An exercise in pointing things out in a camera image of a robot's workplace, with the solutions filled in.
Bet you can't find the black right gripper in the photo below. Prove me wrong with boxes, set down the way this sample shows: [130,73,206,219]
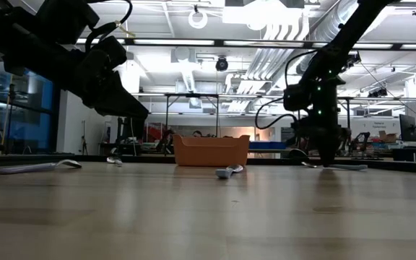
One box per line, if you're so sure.
[282,77,352,168]

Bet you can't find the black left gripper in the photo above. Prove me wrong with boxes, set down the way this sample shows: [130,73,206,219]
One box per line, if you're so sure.
[72,35,150,120]

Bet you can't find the brown cardboard box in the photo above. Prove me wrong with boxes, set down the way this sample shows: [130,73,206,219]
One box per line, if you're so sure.
[378,129,399,144]

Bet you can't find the blue storage bins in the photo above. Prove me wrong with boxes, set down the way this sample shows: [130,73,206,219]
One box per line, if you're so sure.
[248,140,287,150]

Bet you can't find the black computer monitor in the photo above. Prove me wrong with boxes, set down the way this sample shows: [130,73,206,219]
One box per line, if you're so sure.
[398,113,416,143]

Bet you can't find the black ceiling spotlight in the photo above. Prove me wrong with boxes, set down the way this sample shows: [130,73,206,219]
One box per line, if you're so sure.
[344,50,362,72]

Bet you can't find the orange plastic bin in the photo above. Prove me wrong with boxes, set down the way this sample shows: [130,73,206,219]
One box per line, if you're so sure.
[172,134,251,168]

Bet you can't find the white round ceiling lamp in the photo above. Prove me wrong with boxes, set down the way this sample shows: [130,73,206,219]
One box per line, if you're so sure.
[188,9,209,30]

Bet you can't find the black tripod stand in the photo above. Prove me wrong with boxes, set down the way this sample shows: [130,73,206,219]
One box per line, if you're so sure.
[6,82,17,153]

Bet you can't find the black overhead crossbeam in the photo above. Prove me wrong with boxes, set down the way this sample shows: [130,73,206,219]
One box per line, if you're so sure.
[74,37,416,51]

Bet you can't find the spoon with striped teal handle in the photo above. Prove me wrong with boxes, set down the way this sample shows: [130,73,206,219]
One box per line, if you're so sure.
[105,155,124,167]

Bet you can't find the black metal table frame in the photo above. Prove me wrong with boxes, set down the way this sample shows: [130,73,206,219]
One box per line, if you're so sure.
[0,153,416,175]

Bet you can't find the black overhead camera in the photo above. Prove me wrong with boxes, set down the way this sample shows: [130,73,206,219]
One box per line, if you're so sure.
[214,56,230,72]

